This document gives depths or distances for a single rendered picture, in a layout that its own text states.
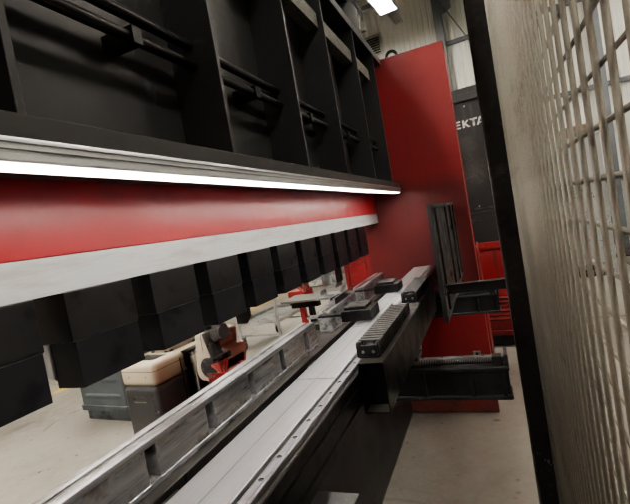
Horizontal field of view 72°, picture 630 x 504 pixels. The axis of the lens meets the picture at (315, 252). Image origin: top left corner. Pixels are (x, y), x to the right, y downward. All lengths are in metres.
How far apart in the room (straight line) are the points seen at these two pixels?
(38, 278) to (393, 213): 2.34
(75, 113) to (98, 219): 0.19
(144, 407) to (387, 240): 1.71
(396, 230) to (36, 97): 2.35
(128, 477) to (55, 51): 0.75
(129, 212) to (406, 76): 2.27
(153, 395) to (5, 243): 1.72
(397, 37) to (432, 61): 6.74
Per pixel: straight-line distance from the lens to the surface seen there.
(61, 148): 0.63
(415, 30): 9.61
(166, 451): 1.04
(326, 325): 1.90
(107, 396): 4.26
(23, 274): 0.81
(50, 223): 0.85
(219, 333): 1.84
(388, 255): 2.89
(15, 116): 0.63
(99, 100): 0.91
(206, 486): 0.73
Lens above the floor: 1.32
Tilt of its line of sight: 3 degrees down
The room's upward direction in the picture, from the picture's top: 10 degrees counter-clockwise
